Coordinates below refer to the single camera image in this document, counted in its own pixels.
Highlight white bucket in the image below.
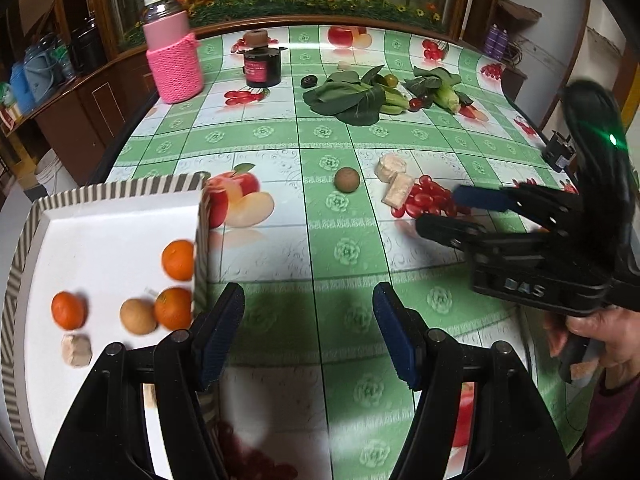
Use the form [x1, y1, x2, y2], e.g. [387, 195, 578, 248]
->
[35, 150, 66, 196]

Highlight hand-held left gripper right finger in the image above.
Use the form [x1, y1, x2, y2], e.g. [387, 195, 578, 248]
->
[372, 281, 571, 480]

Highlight blue plastic jug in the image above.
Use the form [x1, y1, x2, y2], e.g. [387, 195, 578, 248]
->
[10, 62, 36, 113]

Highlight black small device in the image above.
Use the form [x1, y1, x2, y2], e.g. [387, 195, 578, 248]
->
[542, 130, 576, 171]

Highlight brown wooden cabinet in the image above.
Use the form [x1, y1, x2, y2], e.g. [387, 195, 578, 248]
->
[0, 45, 156, 186]

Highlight person's right forearm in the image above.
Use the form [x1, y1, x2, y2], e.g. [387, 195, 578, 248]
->
[582, 370, 640, 466]

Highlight bok choy with cherries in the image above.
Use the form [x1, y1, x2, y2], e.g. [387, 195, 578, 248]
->
[404, 66, 473, 113]

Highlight beige foam block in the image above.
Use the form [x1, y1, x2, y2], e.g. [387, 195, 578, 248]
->
[382, 174, 416, 208]
[376, 155, 408, 181]

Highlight pink bottle with knit sleeve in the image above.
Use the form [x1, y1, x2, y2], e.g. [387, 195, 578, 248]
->
[141, 0, 205, 105]

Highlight small orange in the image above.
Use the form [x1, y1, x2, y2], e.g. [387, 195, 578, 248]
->
[51, 291, 87, 331]

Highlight dark green leafy vegetable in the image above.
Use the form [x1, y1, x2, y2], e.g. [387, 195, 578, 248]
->
[302, 65, 386, 125]

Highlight green floral printed tablecloth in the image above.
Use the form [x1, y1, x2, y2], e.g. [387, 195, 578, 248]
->
[107, 25, 596, 480]

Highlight large orange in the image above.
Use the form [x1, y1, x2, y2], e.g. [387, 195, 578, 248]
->
[161, 240, 196, 282]
[153, 287, 195, 331]

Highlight black kettle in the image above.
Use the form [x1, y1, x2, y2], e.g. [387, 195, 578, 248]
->
[70, 22, 108, 68]

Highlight tan round fruit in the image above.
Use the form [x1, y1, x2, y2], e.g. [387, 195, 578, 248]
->
[120, 298, 157, 335]

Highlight striped white cardboard box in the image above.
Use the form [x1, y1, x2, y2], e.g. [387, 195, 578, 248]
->
[0, 172, 221, 480]

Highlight dark brown round fruit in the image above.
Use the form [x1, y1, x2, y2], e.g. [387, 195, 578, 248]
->
[334, 167, 361, 194]

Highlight low wooden side cabinet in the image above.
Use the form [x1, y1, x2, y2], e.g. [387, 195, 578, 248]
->
[500, 65, 528, 101]

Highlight grey blue kettle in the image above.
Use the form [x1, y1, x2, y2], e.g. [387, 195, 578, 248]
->
[25, 35, 71, 96]

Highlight person's right hand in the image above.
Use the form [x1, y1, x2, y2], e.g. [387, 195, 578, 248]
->
[545, 305, 640, 386]

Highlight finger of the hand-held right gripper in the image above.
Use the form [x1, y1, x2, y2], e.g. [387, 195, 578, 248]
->
[451, 182, 586, 231]
[416, 214, 556, 261]

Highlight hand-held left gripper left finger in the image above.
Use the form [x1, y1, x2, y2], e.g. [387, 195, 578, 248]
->
[45, 282, 247, 480]

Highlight brown wall shelf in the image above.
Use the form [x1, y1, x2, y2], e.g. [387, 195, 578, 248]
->
[497, 0, 543, 23]

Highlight light green vegetable stalks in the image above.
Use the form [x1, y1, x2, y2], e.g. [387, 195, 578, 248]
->
[379, 87, 412, 115]

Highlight dark jar with cork lid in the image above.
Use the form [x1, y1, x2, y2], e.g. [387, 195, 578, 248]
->
[236, 30, 288, 88]

